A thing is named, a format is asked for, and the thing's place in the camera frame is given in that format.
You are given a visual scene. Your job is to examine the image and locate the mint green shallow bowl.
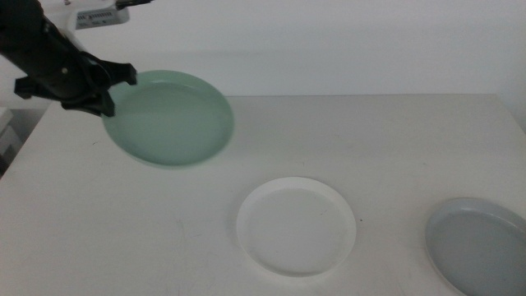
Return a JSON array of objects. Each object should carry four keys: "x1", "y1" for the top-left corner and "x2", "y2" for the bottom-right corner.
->
[{"x1": 101, "y1": 69, "x2": 235, "y2": 169}]

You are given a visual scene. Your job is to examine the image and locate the white shallow bowl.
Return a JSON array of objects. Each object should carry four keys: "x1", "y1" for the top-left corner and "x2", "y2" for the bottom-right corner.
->
[{"x1": 236, "y1": 176, "x2": 358, "y2": 278}]

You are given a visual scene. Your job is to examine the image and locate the grey shallow bowl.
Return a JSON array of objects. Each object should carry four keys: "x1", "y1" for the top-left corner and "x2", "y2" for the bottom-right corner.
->
[{"x1": 424, "y1": 197, "x2": 526, "y2": 296}]

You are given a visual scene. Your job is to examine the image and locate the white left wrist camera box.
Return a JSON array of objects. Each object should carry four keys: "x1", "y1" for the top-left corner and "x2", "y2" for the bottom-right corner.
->
[{"x1": 40, "y1": 0, "x2": 131, "y2": 32}]

